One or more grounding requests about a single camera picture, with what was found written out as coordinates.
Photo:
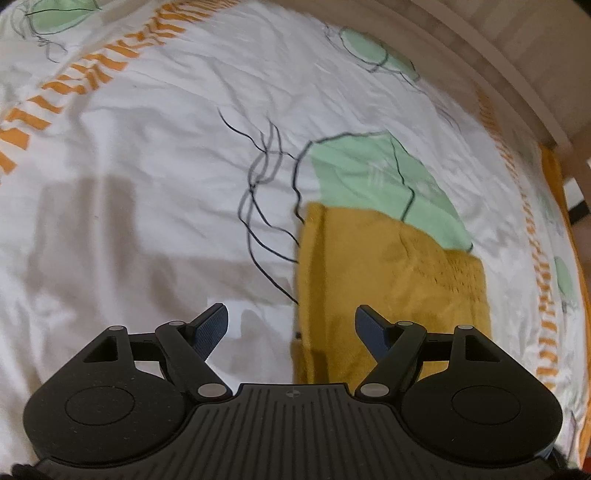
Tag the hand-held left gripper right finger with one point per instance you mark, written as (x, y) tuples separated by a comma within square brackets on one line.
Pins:
[(369, 328)]

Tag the white printed bed sheet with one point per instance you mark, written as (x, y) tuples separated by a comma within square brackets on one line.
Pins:
[(161, 184)]

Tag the wooden slatted bed frame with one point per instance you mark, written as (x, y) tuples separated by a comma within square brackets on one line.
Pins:
[(508, 46)]

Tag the orange blanket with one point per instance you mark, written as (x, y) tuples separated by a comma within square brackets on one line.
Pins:
[(554, 184)]

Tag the mustard yellow small garment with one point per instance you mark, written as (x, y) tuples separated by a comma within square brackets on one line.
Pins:
[(369, 267)]

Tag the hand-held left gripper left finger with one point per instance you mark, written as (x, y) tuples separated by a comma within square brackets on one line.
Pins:
[(213, 328)]

